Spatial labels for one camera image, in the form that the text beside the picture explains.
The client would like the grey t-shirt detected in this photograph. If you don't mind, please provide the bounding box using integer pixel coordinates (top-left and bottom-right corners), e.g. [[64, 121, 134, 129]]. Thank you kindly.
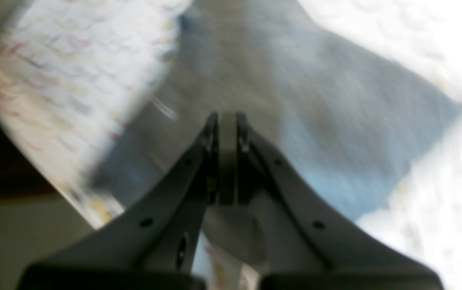
[[90, 0, 462, 278]]

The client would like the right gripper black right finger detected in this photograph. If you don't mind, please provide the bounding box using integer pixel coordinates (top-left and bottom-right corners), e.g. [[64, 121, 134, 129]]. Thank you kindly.
[[228, 113, 443, 290]]

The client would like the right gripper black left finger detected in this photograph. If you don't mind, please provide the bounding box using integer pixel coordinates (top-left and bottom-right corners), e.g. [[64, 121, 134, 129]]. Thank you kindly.
[[17, 113, 218, 290]]

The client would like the terrazzo patterned tablecloth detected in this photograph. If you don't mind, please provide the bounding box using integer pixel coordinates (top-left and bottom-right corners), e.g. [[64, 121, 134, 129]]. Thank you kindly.
[[0, 0, 462, 290]]

